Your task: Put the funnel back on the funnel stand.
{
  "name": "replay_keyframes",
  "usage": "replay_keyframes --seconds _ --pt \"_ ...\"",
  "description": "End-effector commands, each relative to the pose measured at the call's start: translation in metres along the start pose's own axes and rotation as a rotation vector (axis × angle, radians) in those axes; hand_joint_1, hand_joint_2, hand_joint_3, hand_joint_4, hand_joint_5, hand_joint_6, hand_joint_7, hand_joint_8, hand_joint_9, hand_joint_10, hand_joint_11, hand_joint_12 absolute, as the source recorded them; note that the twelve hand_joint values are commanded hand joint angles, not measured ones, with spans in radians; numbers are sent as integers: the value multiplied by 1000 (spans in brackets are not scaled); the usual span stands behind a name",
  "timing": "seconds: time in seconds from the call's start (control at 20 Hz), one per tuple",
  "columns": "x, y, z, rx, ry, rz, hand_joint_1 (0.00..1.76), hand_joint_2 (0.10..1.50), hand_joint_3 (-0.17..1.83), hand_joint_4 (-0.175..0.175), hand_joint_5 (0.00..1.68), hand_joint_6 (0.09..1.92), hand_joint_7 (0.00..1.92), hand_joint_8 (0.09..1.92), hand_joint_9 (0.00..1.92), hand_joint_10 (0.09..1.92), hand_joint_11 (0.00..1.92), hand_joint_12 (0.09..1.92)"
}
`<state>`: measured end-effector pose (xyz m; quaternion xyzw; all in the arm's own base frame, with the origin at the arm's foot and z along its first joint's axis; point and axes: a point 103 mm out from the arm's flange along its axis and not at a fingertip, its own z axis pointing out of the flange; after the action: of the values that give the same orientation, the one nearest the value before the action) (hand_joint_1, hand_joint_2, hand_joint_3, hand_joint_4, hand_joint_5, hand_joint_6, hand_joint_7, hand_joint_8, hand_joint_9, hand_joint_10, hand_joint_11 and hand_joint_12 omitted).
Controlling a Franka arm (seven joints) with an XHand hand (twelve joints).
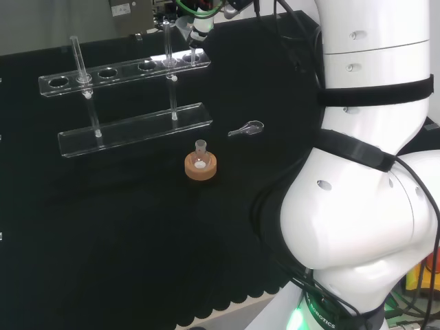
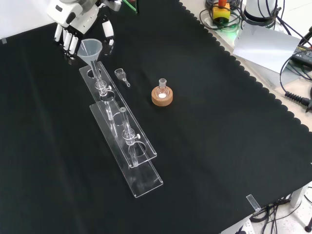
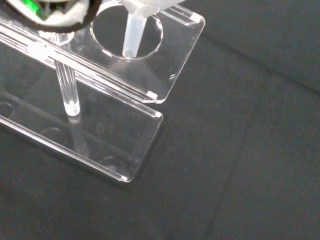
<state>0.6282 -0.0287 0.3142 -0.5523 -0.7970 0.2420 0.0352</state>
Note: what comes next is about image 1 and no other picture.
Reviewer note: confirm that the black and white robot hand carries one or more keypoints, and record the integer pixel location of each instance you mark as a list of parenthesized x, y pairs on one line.
[(203, 29)]

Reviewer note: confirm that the clear plastic funnel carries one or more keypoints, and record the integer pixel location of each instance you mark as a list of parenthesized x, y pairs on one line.
[(187, 31)]

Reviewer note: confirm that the clear glass weighing funnel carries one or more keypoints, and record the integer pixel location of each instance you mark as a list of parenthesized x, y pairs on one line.
[(249, 129)]

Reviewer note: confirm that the clear acrylic funnel stand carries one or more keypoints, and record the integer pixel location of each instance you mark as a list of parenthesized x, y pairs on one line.
[(137, 130)]

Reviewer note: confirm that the grey metal box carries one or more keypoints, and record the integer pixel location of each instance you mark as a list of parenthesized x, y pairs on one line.
[(130, 15)]

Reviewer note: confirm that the small round-bottom glass flask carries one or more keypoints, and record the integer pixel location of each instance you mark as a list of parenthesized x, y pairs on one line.
[(200, 154)]

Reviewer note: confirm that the black cloth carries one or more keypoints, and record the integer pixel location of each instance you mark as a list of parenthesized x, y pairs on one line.
[(120, 223)]

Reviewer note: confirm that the yellow stop button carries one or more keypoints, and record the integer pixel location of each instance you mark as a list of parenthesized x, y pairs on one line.
[(421, 275)]

